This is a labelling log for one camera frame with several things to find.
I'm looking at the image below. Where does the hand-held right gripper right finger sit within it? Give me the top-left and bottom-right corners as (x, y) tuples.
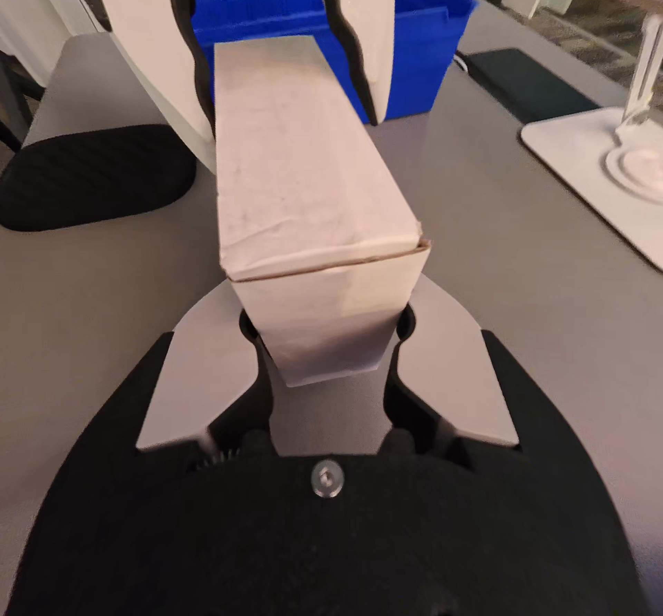
(383, 273), (520, 449)

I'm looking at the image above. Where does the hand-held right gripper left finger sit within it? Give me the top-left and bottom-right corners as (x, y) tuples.
(135, 279), (275, 452)

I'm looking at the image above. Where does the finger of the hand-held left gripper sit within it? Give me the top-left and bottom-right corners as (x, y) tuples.
(297, 0), (398, 127)
(85, 0), (217, 171)

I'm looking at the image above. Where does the blue plastic bin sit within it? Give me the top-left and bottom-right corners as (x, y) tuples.
(190, 0), (480, 127)

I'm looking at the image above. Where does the white cardboard box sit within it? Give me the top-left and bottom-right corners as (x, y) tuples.
(213, 36), (432, 388)

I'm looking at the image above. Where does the black oval cushion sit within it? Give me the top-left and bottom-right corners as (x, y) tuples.
(0, 123), (198, 234)

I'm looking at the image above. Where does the black flat pad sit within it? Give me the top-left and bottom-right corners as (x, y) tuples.
(458, 47), (602, 126)

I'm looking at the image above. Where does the white stand base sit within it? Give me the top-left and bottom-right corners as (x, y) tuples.
(520, 4), (663, 273)

